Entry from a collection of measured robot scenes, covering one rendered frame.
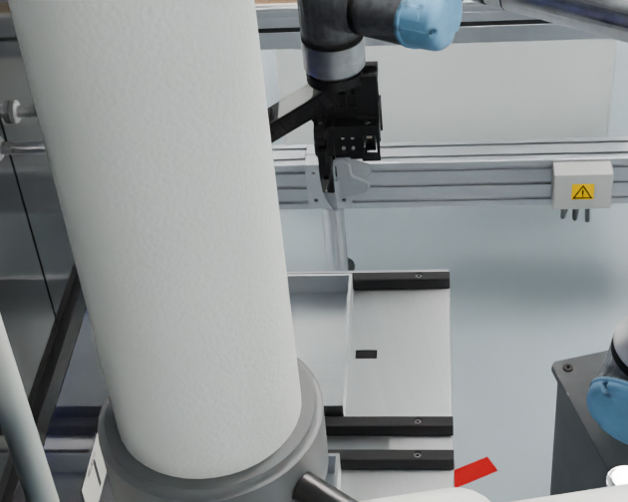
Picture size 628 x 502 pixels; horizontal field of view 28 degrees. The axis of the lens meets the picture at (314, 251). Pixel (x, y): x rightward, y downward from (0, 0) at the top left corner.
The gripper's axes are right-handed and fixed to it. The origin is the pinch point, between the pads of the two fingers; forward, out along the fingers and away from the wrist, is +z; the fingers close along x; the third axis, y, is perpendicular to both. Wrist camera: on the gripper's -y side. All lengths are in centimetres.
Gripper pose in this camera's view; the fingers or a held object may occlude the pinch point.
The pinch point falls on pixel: (330, 200)
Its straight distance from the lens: 163.6
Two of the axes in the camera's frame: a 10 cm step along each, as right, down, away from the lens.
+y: 9.9, -0.2, -1.2
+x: 0.8, -6.3, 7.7
